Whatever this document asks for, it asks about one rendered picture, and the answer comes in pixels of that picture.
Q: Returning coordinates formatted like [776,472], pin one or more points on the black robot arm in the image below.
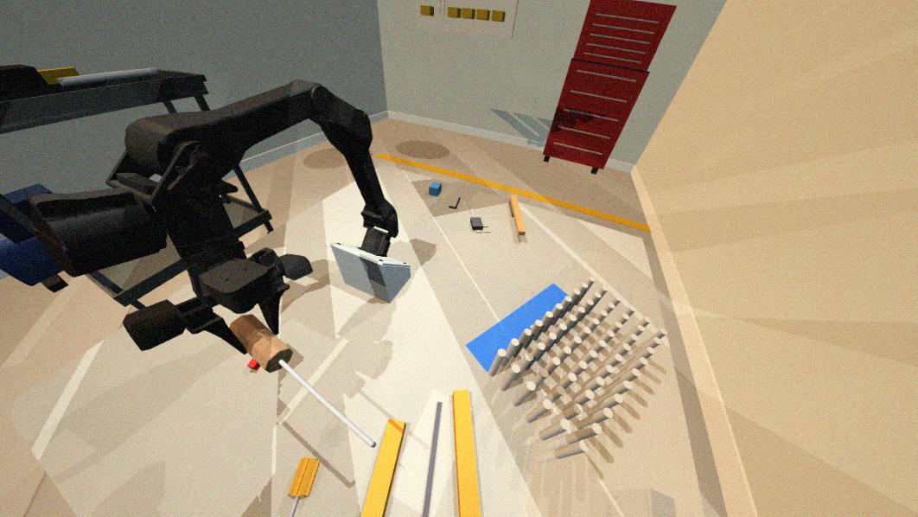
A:
[88,231]

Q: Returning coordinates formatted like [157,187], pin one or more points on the grey metal rod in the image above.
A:
[433,452]

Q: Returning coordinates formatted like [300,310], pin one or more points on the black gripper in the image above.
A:
[161,322]

